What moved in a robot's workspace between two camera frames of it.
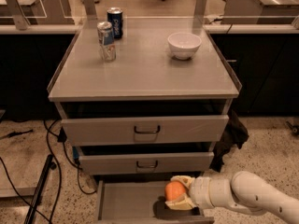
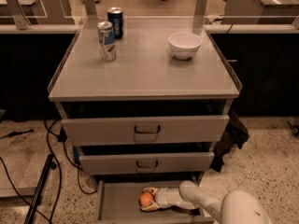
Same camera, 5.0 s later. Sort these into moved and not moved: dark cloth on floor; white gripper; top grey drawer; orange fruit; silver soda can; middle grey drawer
Moved: white gripper; orange fruit
Not moved: silver soda can; dark cloth on floor; top grey drawer; middle grey drawer
